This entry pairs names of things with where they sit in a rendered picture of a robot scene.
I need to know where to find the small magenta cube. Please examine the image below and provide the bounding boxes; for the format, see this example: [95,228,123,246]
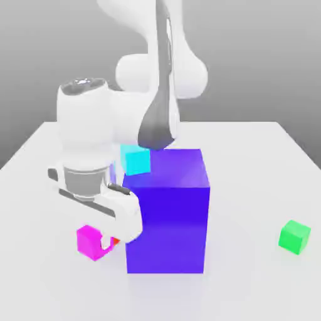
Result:
[76,224,114,262]

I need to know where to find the small cyan cube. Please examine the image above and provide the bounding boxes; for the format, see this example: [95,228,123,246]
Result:
[119,144,152,177]

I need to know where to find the large blue box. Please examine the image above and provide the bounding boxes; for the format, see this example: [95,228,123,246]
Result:
[122,148,211,275]

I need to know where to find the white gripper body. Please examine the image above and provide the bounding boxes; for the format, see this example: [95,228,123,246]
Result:
[57,187,145,245]

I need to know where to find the small green cube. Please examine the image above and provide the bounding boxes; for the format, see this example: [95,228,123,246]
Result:
[278,219,312,256]

